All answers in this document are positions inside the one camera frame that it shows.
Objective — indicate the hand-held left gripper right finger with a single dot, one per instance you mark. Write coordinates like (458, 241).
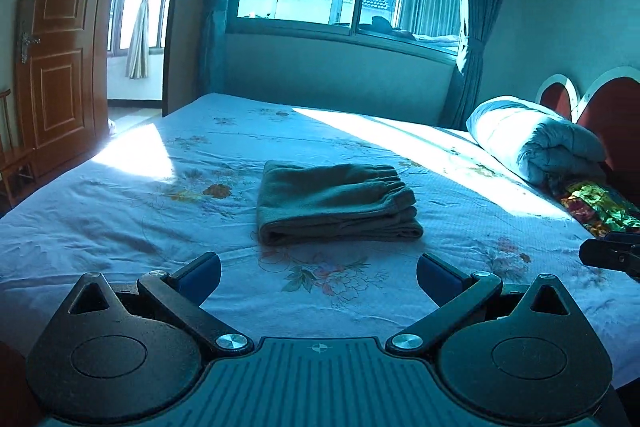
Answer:
(436, 278)

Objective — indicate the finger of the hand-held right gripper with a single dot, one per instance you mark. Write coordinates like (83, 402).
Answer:
(607, 257)
(625, 237)

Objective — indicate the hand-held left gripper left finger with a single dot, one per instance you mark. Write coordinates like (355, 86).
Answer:
(201, 278)

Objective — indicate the grey-green fleece pants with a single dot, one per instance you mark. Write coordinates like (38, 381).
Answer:
(330, 202)

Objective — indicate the bed with floral sheet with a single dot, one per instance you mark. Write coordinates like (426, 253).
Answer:
(175, 217)

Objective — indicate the red and white headboard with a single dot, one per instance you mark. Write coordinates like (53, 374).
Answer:
(610, 112)

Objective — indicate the rolled white and blue duvet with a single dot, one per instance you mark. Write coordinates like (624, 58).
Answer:
(530, 137)

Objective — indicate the wooden chair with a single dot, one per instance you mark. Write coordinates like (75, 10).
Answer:
(12, 157)

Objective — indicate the dark cloth on windowsill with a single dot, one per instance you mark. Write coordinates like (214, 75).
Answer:
(382, 24)

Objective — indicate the white curtain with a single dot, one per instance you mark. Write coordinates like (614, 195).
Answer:
(142, 17)

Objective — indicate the brown wooden door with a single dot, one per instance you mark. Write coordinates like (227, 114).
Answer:
(60, 47)

